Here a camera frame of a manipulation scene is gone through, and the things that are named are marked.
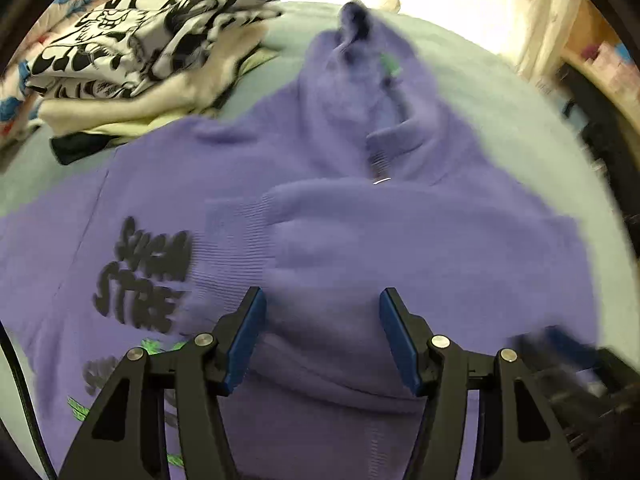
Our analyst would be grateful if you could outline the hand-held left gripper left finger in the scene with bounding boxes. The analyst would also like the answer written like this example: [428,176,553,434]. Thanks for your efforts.
[59,286,267,480]

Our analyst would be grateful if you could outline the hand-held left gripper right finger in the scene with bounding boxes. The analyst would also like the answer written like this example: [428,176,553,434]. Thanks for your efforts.
[378,287,583,480]

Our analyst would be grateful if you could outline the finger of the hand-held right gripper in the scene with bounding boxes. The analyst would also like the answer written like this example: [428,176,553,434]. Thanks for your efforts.
[515,325,601,371]

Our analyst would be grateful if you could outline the purple printed sweatshirt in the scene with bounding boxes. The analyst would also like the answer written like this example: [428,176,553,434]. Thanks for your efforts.
[0,2,601,480]

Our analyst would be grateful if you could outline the black folded garment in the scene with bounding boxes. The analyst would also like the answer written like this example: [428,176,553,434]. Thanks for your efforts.
[50,132,121,166]

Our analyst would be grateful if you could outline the cream folded garment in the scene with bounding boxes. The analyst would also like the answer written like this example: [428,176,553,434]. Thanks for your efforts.
[39,25,273,133]

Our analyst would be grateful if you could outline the light green folded garment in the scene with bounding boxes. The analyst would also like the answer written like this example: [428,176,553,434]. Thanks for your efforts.
[85,50,278,138]

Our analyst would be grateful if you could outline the pink drawer boxes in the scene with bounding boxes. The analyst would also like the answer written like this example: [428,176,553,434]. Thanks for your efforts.
[582,42,633,73]

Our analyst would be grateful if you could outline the leaf patterned curtain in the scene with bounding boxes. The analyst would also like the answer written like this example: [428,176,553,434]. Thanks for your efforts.
[500,0,586,91]

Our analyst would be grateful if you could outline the wooden shelf unit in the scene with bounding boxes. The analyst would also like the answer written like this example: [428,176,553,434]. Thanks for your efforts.
[560,0,640,111]

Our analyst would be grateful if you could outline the black and white printed garment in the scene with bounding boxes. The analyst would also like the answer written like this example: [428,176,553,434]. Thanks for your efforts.
[25,0,286,98]

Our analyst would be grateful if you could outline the floral quilt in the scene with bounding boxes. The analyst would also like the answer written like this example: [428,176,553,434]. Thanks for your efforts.
[0,0,146,146]

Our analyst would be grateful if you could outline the black cable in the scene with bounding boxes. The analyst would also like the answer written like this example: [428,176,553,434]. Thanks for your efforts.
[0,320,56,480]

